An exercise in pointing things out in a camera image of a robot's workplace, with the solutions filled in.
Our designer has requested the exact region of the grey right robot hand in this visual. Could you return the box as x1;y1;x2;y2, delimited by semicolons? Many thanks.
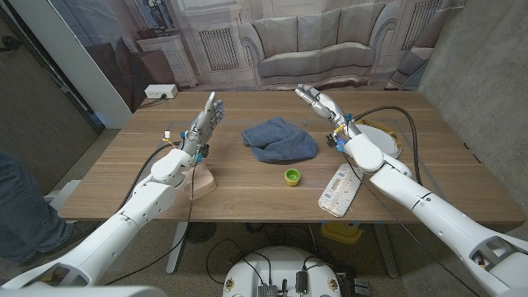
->
295;83;360;139

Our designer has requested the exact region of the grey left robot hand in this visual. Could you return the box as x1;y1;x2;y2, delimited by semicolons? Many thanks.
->
180;91;226;158

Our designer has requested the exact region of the blue towel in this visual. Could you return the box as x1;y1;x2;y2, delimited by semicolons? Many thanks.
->
241;115;318;164

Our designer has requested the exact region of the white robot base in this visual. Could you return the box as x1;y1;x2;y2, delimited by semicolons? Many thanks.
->
222;246;342;297

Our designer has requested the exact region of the white paper plate gold rim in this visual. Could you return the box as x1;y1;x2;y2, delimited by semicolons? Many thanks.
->
353;119;403;160

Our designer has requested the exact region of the small green cup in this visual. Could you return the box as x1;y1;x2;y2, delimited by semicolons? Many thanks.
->
284;168;302;187

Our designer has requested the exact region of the beige wooden block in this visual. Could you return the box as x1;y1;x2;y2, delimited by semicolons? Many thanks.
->
183;163;217;201

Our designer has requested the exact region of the white power strip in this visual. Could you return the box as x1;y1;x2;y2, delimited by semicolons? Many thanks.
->
144;83;179;100

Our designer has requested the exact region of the printed living room backdrop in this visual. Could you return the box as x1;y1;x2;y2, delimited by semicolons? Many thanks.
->
47;0;467;113

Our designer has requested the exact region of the white patterned snack packet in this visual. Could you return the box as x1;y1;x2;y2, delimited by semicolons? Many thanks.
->
317;163;365;219

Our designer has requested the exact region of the round black fan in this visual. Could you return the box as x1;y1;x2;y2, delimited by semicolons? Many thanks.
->
185;222;218;245

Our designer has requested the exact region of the grey table leg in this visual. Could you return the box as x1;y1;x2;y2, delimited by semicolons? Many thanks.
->
373;222;399;280
165;222;189;276

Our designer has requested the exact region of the yellow object under table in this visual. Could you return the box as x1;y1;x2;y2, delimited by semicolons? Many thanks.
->
320;222;364;244

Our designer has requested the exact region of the dark shoe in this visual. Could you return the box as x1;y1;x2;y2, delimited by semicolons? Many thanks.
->
22;221;102;267

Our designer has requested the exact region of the person leg in jeans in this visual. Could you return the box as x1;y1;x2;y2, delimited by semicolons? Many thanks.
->
0;150;76;265

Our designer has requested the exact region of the white robot torso edge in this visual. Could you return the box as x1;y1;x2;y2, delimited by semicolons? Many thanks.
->
0;285;168;297

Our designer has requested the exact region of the black power strip cable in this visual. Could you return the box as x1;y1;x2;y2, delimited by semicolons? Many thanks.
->
138;94;168;110

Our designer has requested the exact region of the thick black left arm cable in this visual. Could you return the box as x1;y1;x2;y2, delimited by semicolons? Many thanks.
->
115;142;182;214

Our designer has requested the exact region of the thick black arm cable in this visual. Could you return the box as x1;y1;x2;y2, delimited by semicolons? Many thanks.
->
352;106;424;186
115;142;182;214

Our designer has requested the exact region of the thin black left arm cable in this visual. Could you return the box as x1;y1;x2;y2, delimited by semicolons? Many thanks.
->
102;164;197;286

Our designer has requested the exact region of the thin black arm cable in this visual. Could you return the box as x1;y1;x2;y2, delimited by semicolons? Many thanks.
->
341;151;483;297
102;164;197;286

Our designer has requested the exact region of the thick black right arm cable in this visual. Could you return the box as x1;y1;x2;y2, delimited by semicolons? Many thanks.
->
352;106;424;186

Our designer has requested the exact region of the black floor cable loop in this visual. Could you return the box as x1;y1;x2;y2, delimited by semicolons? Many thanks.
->
205;238;274;286

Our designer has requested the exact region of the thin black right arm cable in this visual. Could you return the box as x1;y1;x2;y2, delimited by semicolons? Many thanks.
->
341;151;483;297

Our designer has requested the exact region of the black door handle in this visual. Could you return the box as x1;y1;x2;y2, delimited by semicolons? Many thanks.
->
0;35;22;53

